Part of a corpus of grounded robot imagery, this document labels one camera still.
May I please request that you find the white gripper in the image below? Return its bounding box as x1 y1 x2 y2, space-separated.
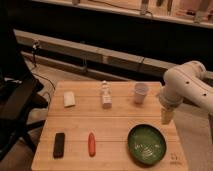
159 96 180 125

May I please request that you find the red orange pepper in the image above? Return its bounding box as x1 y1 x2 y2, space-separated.
88 132 96 157

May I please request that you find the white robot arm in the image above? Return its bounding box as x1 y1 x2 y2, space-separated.
158 61 213 124

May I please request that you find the green ceramic bowl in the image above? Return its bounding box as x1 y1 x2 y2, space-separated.
127 124 167 166

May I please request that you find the white paper cup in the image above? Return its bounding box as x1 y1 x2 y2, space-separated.
134 83 149 104

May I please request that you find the white plastic bottle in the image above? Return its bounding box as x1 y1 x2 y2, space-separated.
101 81 112 109

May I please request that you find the white rectangular sponge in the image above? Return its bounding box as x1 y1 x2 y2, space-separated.
64 92 75 107

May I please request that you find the black rectangular block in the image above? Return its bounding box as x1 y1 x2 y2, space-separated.
53 133 65 158

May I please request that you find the black office chair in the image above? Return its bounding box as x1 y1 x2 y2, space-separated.
0 21 48 161

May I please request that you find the black cable on floor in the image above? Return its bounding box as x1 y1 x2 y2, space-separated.
31 71 57 101

